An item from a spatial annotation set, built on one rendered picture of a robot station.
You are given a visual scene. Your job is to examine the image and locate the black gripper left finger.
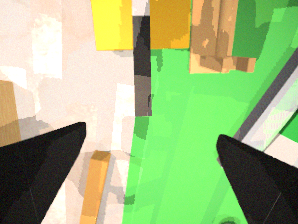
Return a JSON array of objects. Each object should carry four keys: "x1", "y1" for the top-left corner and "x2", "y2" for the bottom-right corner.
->
[{"x1": 0, "y1": 122, "x2": 86, "y2": 224}]

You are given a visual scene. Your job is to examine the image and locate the green putting mat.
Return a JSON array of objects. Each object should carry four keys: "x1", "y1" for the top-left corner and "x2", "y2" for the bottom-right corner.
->
[{"x1": 121, "y1": 0, "x2": 298, "y2": 224}]

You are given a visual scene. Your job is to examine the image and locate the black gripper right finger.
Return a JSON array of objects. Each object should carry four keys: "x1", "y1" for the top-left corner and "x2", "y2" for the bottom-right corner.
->
[{"x1": 216, "y1": 134, "x2": 298, "y2": 224}]

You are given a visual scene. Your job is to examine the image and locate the red putter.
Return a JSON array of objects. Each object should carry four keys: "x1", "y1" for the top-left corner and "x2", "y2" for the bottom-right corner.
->
[{"x1": 131, "y1": 0, "x2": 152, "y2": 117}]

